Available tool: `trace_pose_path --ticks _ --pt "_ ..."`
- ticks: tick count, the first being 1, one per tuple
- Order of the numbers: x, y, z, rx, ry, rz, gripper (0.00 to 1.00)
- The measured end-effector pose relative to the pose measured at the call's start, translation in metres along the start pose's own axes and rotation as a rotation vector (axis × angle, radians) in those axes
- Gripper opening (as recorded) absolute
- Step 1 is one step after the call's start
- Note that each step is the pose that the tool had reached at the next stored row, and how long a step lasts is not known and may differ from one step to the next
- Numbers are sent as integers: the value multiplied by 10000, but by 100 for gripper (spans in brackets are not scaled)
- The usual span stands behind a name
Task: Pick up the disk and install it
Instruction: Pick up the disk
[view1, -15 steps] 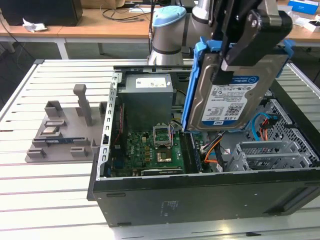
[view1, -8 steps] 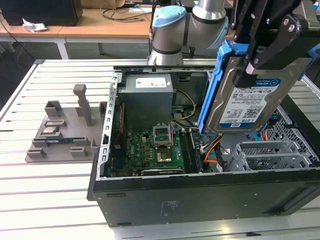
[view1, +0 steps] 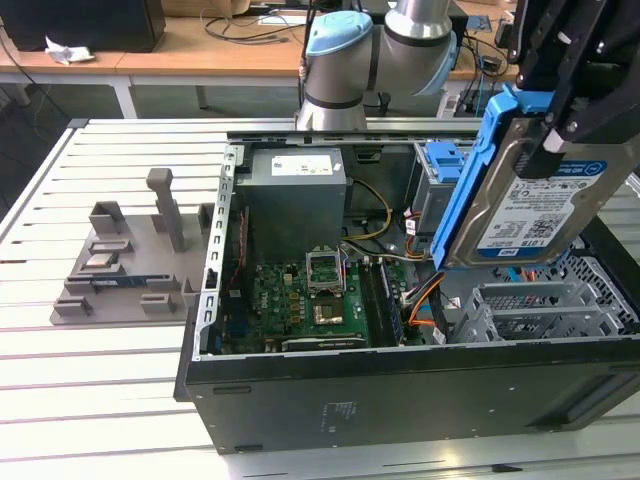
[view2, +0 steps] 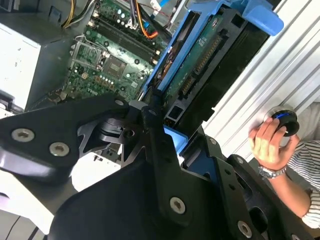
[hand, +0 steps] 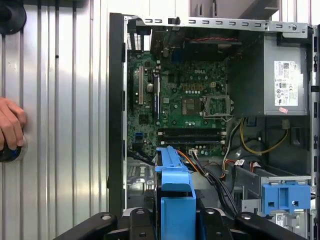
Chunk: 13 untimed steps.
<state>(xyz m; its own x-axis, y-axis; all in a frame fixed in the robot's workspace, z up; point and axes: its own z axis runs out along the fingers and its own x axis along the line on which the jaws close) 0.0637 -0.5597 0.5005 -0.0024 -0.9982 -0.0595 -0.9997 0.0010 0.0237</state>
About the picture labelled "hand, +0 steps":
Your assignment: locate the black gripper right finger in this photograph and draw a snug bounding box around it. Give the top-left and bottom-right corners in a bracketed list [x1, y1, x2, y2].
[194, 189, 308, 240]

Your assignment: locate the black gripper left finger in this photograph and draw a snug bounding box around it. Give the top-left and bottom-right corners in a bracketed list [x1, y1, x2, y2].
[52, 189, 161, 240]

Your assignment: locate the hard disk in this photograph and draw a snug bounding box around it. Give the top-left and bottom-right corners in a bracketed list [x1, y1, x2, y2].
[151, 146, 201, 240]

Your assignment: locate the round black tool blue ring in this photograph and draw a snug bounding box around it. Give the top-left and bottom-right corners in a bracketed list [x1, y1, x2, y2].
[0, 136, 29, 163]

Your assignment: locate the person's hand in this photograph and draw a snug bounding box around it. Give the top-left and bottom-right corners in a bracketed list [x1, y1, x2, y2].
[0, 97, 27, 151]

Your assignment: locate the metal drive cage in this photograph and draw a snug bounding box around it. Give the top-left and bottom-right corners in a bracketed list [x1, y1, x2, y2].
[239, 174, 313, 240]

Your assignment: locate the black RAM slot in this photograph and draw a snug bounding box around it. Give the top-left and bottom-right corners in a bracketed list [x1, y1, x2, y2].
[157, 127, 227, 135]
[157, 134, 227, 141]

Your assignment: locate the CPU socket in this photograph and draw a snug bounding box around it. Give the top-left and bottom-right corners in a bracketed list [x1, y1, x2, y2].
[181, 97, 203, 116]

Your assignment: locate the black expansion slot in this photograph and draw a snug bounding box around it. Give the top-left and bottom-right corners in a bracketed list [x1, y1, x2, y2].
[152, 74, 161, 121]

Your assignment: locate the black PC case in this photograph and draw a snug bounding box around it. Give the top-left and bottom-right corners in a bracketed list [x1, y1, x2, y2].
[107, 12, 320, 240]

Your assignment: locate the metal socket cover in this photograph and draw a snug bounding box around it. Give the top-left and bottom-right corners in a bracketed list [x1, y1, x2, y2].
[201, 94, 235, 118]

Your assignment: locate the tan expansion slot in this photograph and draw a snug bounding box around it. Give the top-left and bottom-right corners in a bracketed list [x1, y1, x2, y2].
[138, 65, 145, 105]

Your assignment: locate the grey power supply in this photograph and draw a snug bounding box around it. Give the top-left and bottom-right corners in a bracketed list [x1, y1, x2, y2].
[227, 32, 310, 117]

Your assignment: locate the green motherboard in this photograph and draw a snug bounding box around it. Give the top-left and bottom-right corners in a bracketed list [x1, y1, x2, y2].
[127, 47, 228, 158]

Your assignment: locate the black round object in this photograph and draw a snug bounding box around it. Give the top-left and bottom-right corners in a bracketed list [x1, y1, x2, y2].
[0, 3, 27, 35]

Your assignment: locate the black cable bundle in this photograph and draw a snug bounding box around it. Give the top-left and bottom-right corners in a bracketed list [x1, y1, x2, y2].
[192, 153, 238, 216]

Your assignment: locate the blue drive bracket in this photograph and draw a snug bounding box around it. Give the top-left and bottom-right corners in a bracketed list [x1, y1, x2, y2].
[261, 181, 312, 216]

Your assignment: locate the orange wire bundle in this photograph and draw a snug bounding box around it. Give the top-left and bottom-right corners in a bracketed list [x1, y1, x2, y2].
[176, 149, 201, 173]

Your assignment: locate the yellow wire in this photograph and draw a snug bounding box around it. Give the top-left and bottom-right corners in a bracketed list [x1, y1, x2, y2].
[239, 117, 290, 155]

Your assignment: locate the red black twisted wire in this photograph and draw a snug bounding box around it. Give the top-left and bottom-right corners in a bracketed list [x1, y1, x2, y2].
[184, 36, 240, 43]

